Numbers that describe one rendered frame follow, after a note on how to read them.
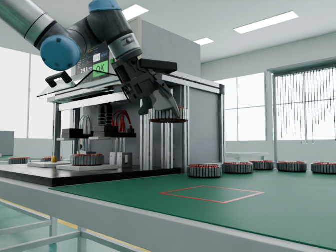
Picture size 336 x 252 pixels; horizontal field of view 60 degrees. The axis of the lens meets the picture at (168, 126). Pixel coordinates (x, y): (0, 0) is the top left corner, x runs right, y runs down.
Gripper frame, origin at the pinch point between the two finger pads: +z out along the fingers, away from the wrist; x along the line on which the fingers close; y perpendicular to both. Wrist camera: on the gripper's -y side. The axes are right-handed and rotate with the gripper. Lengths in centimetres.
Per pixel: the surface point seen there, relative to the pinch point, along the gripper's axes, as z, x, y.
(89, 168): 4.0, -22.1, 22.4
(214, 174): 22.4, -0.9, -5.0
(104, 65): -25, -44, -7
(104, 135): -1.9, -29.0, 11.4
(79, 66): -31, -62, -3
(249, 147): 265, -503, -415
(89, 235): 69, -150, 28
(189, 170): 18.6, -6.3, -0.9
